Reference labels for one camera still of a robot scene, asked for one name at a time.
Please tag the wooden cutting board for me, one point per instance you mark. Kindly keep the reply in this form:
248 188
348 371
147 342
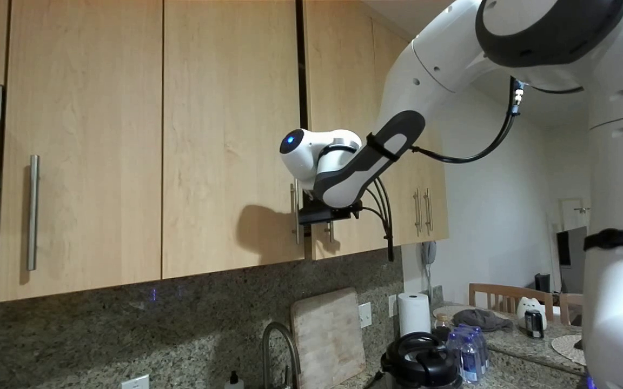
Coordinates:
328 335

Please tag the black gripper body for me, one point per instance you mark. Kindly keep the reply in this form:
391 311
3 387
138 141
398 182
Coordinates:
318 212

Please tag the white paper towel roll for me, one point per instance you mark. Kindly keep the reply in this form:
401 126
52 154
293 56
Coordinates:
413 315

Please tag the far cabinet double handles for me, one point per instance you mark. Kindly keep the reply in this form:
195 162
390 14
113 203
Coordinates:
423 212

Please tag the chrome faucet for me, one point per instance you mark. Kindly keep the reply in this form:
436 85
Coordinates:
280 358

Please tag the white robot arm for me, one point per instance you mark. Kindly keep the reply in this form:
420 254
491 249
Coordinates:
550 47

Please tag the steel cabinet door handle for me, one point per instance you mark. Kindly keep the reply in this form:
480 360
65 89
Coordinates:
293 194

